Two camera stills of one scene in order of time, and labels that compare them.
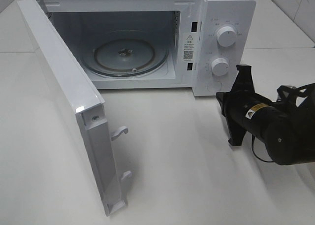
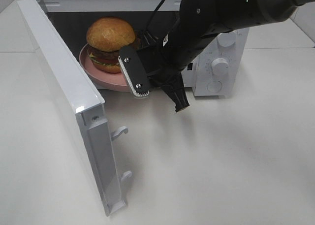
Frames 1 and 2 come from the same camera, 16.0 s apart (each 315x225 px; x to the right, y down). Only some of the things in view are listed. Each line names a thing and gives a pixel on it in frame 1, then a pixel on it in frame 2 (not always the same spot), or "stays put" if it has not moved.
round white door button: [215, 86] stays put
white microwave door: [84, 97] stays put
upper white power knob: [226, 36] stays put
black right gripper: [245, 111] → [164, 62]
